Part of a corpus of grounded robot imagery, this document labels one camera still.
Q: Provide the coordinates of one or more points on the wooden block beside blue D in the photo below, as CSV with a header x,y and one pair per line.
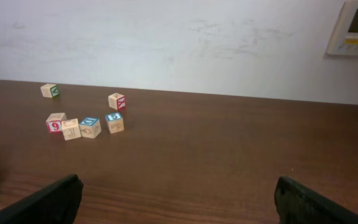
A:
x,y
71,129

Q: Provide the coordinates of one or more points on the wooden block far right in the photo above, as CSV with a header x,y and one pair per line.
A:
x,y
117,101

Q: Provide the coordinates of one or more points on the wooden block cluster top left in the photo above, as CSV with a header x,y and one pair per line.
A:
x,y
54,122

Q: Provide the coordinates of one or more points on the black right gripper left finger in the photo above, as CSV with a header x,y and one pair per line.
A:
x,y
57,203

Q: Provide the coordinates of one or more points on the blue letter D block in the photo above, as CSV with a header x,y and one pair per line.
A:
x,y
90,127

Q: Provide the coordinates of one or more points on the blue number five block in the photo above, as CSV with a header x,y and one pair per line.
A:
x,y
115,122

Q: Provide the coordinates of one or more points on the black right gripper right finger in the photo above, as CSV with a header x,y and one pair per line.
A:
x,y
297,204

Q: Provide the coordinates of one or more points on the white wall control panel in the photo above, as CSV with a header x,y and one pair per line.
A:
x,y
344,39

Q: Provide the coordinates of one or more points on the wooden block far left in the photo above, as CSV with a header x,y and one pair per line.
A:
x,y
50,90

